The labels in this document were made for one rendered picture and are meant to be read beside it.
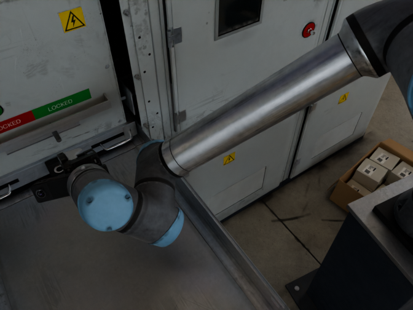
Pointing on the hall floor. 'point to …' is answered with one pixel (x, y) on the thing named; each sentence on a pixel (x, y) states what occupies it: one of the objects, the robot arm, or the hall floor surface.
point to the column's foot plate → (302, 286)
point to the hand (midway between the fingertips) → (63, 165)
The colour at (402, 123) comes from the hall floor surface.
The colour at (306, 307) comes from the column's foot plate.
